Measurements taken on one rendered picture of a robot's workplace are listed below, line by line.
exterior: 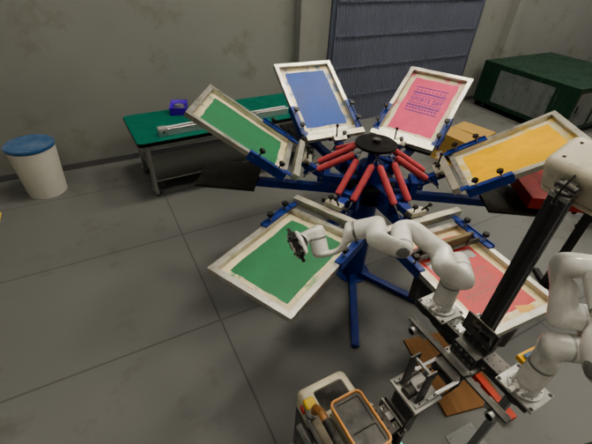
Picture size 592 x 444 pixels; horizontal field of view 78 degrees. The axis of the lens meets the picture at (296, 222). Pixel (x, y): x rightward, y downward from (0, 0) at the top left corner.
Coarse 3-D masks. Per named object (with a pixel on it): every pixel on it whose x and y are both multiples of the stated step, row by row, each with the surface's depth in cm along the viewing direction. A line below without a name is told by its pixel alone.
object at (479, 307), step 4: (424, 260) 225; (428, 260) 225; (424, 264) 222; (428, 268) 220; (432, 272) 217; (436, 276) 215; (460, 292) 205; (460, 296) 203; (460, 300) 201; (464, 300) 201; (468, 300) 201; (484, 300) 201; (488, 300) 201; (464, 304) 199; (468, 304) 199; (472, 304) 199; (476, 304) 199; (480, 304) 199; (484, 304) 199; (468, 308) 196; (472, 308) 196; (476, 308) 197; (480, 308) 197; (484, 308) 197; (476, 312) 195; (480, 312) 195
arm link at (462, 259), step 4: (456, 252) 157; (460, 252) 157; (456, 256) 155; (460, 256) 154; (464, 256) 155; (456, 260) 153; (460, 260) 153; (464, 260) 153; (468, 260) 154; (460, 264) 151; (464, 264) 151; (468, 264) 151; (464, 268) 149; (468, 268) 149; (440, 280) 163; (440, 284) 163; (444, 284) 161; (448, 288) 160; (452, 288) 159
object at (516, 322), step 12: (432, 228) 245; (444, 228) 246; (456, 228) 251; (492, 252) 229; (504, 264) 223; (420, 276) 211; (432, 288) 205; (540, 288) 206; (528, 312) 192; (540, 312) 192; (504, 324) 185; (516, 324) 185
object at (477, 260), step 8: (456, 248) 235; (464, 248) 235; (472, 248) 236; (480, 256) 230; (472, 264) 224; (480, 264) 224; (488, 264) 225; (496, 272) 219; (520, 296) 205; (528, 296) 205; (512, 304) 200; (520, 304) 200; (528, 304) 201
